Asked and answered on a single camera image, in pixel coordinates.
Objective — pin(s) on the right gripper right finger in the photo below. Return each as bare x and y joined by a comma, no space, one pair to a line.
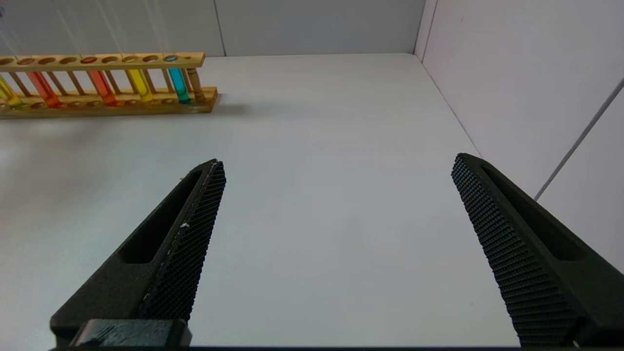
536,253

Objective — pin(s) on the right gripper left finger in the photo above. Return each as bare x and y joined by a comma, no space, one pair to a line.
146,273

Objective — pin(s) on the test tube with yellow pigment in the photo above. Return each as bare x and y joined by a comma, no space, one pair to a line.
9,96
141,86

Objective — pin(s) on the test tube with blue pigment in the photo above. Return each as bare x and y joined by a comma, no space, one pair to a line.
180,87

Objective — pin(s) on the test tube with red pigment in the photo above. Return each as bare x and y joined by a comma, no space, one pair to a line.
103,87
45,90

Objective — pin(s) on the wooden test tube rack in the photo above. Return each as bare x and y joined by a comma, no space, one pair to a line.
146,62

